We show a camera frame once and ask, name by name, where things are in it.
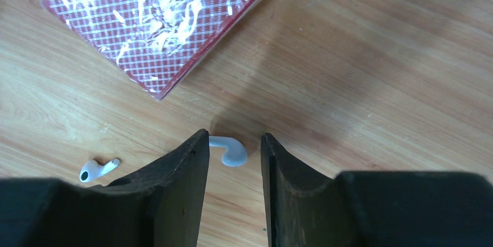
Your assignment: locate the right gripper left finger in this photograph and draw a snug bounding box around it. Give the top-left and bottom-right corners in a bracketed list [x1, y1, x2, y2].
[1, 129, 210, 246]

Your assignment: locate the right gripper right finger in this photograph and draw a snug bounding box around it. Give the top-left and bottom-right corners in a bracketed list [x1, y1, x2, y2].
[261, 133, 492, 246]

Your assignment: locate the white earbud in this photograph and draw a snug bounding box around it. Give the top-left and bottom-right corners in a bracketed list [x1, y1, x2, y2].
[79, 158, 121, 182]
[209, 136, 248, 167]

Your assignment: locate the pink card box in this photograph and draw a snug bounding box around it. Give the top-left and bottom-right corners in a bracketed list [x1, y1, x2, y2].
[42, 0, 260, 100]

